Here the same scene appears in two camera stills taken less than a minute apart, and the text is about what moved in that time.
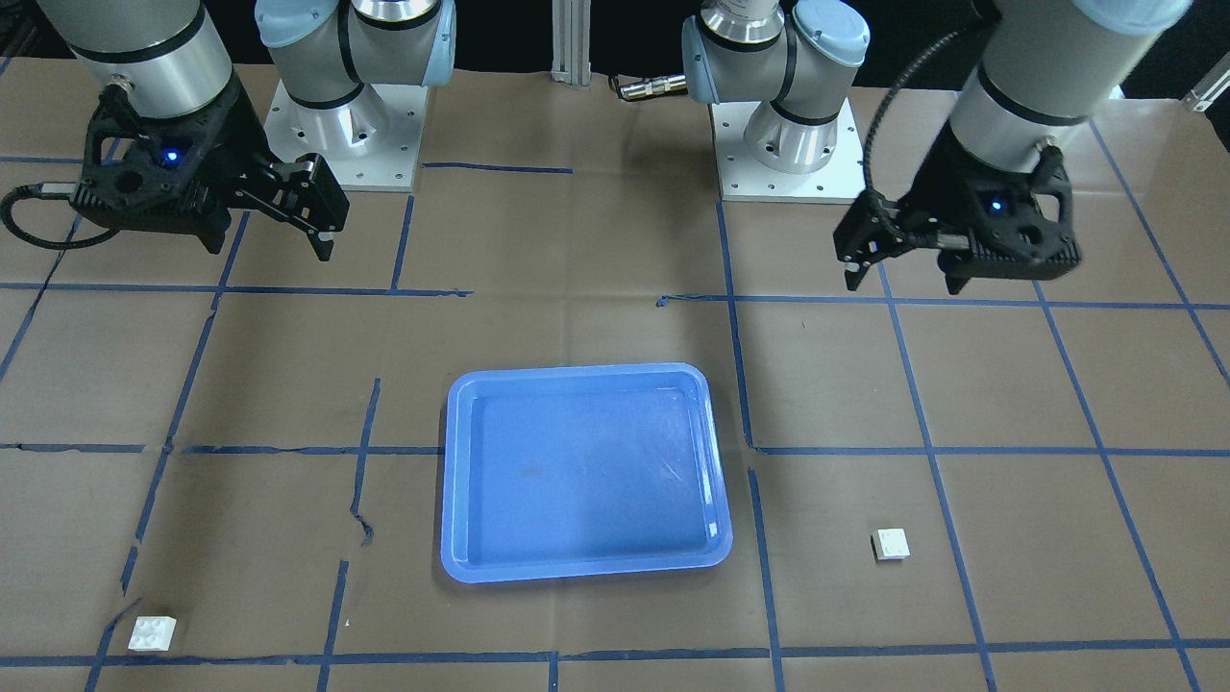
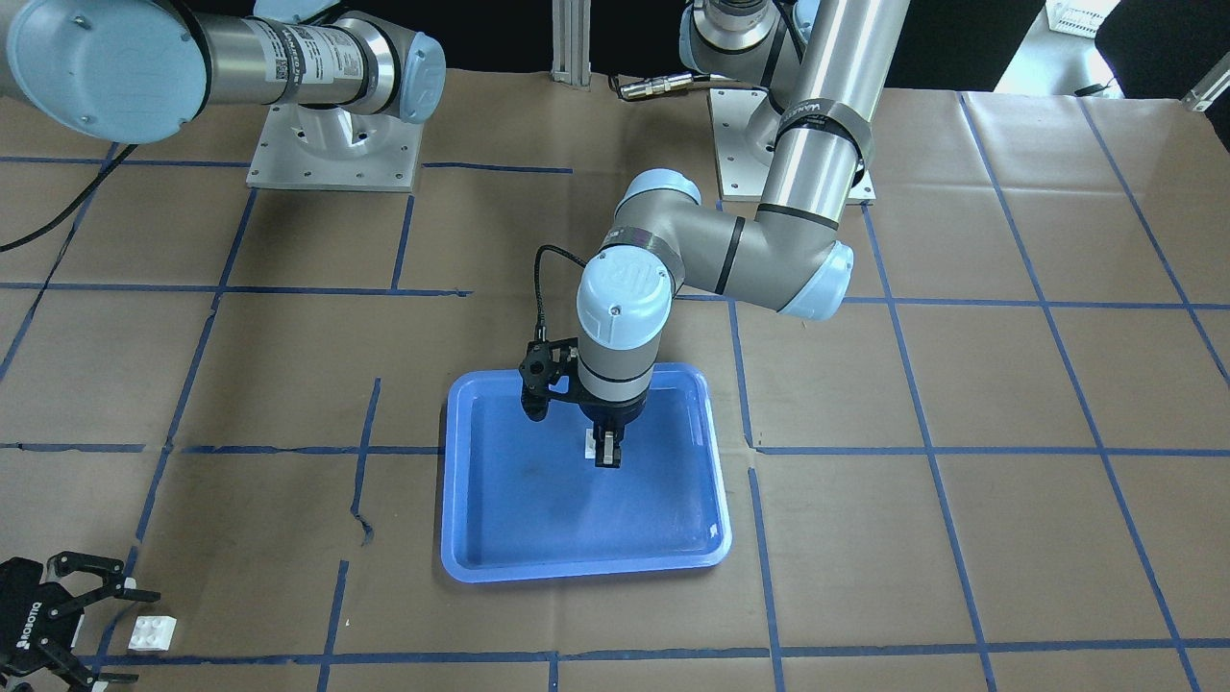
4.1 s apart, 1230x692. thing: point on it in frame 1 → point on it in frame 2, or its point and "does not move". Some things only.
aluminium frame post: x=571 y=41 does not move
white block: x=153 y=632 does not move
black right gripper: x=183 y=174 → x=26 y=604
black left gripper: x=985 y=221 → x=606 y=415
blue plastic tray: x=564 y=472 does not move
